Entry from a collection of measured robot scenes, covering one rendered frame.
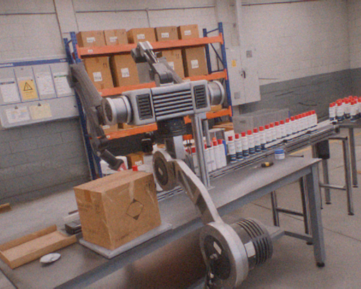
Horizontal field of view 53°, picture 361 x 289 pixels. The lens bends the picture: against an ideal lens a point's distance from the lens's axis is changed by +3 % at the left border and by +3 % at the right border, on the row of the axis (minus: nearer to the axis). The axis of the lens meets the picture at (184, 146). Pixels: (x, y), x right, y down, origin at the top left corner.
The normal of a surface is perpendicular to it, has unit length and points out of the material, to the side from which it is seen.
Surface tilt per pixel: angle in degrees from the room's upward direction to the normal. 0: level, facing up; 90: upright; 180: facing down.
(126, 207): 90
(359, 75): 90
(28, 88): 90
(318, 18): 90
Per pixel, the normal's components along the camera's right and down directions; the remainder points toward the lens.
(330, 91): 0.48, 0.08
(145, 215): 0.72, 0.01
